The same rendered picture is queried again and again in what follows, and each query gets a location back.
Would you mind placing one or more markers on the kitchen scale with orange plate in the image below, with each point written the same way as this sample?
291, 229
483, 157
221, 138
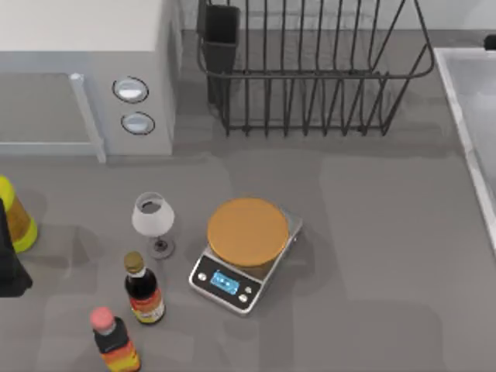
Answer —
248, 240

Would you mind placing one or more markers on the white wine glass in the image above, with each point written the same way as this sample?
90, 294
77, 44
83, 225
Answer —
152, 221

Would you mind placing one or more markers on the small microwave knob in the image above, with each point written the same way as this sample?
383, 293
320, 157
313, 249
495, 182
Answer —
137, 123

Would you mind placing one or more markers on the dark bottle with gold cap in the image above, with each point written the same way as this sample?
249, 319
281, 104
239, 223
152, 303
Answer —
142, 290

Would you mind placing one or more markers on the large microwave knob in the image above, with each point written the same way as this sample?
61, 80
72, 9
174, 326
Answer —
130, 89

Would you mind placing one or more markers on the black cutlery holder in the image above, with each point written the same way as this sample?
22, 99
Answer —
221, 35

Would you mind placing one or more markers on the dark bottle with pink cap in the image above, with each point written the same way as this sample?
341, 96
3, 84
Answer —
114, 341

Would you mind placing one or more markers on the pale microwave oven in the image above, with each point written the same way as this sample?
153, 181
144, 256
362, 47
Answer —
58, 97

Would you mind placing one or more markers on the yellow bottle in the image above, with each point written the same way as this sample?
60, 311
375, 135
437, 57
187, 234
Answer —
17, 221

